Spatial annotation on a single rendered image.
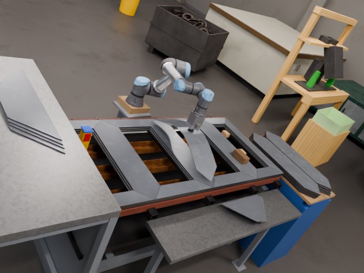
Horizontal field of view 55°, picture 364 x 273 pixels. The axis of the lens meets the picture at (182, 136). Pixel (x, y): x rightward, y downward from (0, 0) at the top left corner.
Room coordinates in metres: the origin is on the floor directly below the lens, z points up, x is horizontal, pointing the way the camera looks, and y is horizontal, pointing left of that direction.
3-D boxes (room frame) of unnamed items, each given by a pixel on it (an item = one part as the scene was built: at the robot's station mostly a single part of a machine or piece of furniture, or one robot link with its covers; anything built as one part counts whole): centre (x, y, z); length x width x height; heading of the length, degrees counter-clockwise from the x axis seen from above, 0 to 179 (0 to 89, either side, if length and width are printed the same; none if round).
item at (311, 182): (2.63, -0.90, 0.82); 0.80 x 0.40 x 0.06; 48
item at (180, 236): (1.74, -0.52, 0.74); 1.20 x 0.26 x 0.03; 138
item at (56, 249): (1.49, 0.59, 0.51); 1.30 x 0.04 x 1.01; 48
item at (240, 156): (2.28, -0.46, 0.87); 0.12 x 0.06 x 0.05; 53
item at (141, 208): (1.82, -0.28, 0.79); 1.56 x 0.09 x 0.06; 138
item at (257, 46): (7.86, -0.99, 0.50); 2.61 x 2.11 x 1.00; 145
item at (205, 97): (2.04, -0.03, 1.26); 0.09 x 0.08 x 0.11; 32
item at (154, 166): (2.05, -0.02, 0.70); 1.66 x 0.08 x 0.05; 138
